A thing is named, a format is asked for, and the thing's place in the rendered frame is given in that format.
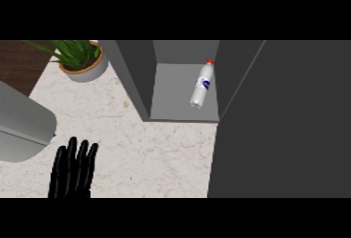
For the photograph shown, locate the clear water bottle red cap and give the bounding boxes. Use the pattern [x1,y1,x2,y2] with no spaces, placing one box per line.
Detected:
[189,59,216,110]

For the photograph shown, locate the green potted plant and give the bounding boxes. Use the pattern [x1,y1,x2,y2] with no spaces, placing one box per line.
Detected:
[23,39,110,84]

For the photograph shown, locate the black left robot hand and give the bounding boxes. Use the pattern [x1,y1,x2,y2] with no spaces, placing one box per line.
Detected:
[48,136,101,199]

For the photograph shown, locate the grey rounded appliance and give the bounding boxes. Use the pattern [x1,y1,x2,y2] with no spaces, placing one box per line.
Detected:
[0,80,58,164]

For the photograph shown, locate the dark grey cabinet door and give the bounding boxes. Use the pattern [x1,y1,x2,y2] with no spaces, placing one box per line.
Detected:
[206,39,351,199]

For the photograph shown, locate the grey cabinet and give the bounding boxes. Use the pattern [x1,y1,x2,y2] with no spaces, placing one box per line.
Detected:
[98,39,241,124]

